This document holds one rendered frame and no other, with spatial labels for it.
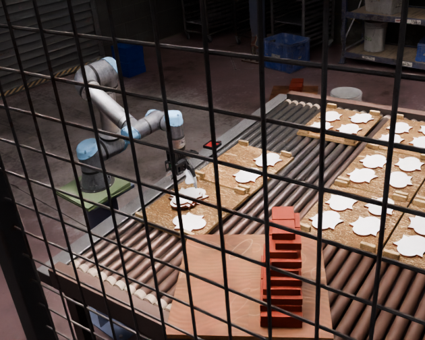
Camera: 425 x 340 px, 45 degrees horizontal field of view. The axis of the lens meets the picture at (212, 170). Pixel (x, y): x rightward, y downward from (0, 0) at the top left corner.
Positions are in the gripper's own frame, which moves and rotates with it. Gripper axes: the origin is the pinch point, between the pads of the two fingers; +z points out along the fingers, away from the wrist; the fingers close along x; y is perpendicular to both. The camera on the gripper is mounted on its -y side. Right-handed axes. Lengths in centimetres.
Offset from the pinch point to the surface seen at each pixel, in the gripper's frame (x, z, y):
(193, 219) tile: 12.2, 9.3, 9.6
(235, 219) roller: 24.7, 12.4, -3.7
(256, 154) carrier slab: -1, 10, -55
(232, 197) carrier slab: 15.0, 10.3, -14.5
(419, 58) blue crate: -60, 86, -466
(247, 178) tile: 11.4, 9.3, -31.1
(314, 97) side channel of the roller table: -12, 9, -136
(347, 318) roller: 91, 12, 22
